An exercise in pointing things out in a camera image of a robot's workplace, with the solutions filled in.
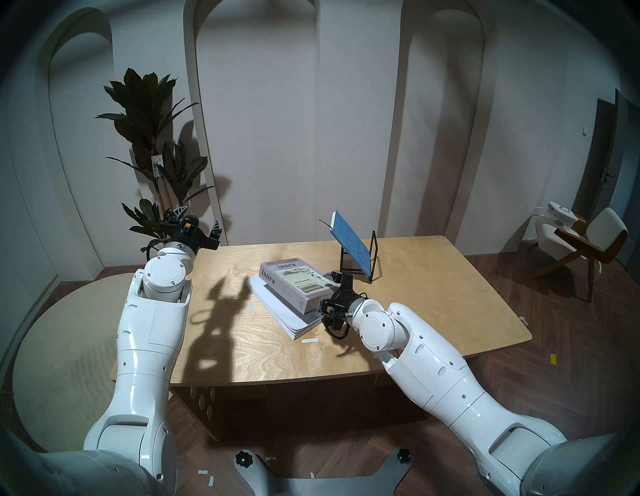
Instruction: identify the white plastic box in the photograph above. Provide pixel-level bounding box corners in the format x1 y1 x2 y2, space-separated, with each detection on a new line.
544 201 580 232

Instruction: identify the white wooden armchair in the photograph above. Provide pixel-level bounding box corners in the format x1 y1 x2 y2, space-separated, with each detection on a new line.
529 207 629 303

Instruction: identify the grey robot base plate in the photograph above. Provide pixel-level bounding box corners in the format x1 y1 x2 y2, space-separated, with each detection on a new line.
235 447 415 496

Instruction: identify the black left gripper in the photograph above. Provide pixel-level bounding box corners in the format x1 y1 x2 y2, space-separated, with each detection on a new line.
145 204 222 254

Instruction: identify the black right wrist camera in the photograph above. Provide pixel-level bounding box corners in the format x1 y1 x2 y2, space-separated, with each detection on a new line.
320 299 347 326

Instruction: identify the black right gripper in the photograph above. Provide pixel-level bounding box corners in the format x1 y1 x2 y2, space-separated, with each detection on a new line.
323 271 368 321

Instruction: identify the round beige rug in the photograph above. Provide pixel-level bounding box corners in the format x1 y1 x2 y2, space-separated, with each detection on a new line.
12 272 174 454

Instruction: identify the blue notebook with bookmark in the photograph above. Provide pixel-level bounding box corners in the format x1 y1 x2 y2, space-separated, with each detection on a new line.
319 210 374 279

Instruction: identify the black wire book stand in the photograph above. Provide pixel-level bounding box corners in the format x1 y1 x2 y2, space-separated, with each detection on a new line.
339 230 380 285

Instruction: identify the thick white printed book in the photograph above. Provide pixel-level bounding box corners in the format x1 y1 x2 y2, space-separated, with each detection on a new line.
258 257 340 316

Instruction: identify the large thin white book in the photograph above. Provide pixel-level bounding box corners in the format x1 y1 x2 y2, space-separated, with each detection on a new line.
247 275 324 341

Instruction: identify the tall dark green plant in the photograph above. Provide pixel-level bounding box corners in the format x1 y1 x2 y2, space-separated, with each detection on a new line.
95 68 216 254

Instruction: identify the dark grey door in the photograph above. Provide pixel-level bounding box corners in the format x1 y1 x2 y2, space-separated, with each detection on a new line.
572 89 640 273

